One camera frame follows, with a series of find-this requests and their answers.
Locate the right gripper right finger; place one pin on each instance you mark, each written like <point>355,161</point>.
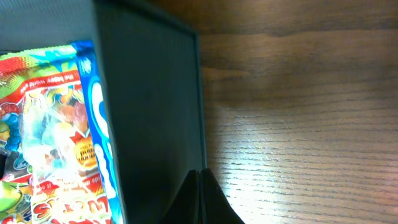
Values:
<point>215,208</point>

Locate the Haribo gummy worms bag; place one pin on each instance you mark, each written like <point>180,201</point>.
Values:
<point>51,174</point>

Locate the blue Oreo cookie pack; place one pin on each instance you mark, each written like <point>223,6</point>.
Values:
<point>95,109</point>

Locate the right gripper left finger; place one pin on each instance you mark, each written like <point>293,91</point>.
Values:
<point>186,204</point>

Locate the dark green open box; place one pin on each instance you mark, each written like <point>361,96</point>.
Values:
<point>149,65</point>

